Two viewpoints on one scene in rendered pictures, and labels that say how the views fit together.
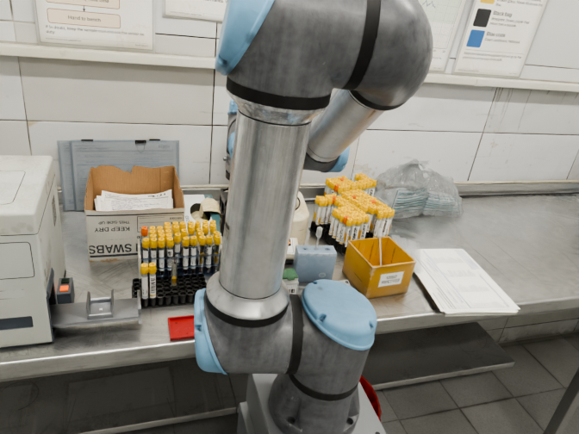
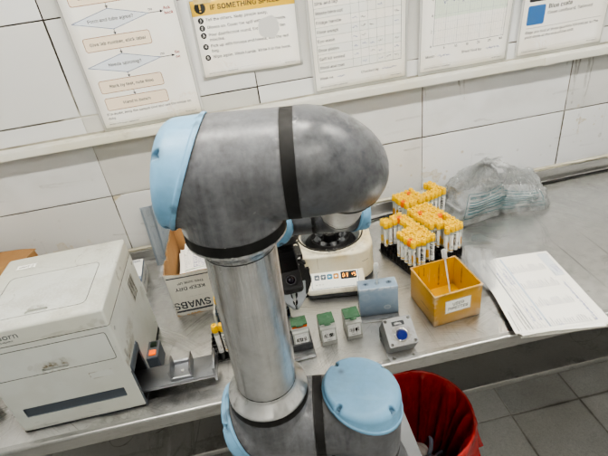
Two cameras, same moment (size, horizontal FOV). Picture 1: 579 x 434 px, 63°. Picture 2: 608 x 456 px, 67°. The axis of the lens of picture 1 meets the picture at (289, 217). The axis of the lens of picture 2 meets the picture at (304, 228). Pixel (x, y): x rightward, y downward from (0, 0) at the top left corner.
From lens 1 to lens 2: 0.24 m
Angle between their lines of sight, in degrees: 14
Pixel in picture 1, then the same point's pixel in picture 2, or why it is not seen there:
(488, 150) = (574, 127)
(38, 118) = (120, 192)
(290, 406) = not seen: outside the picture
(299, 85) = (236, 237)
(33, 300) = (121, 375)
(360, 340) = (381, 427)
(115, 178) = not seen: hidden behind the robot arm
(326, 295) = (346, 380)
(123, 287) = (205, 339)
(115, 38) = (167, 109)
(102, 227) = (182, 287)
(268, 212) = (251, 335)
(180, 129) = not seen: hidden behind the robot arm
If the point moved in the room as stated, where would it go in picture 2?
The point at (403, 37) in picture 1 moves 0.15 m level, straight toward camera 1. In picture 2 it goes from (327, 175) to (258, 272)
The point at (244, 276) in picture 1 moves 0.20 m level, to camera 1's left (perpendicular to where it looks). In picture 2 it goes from (251, 385) to (117, 375)
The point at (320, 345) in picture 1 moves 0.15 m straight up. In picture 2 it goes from (343, 433) to (333, 359)
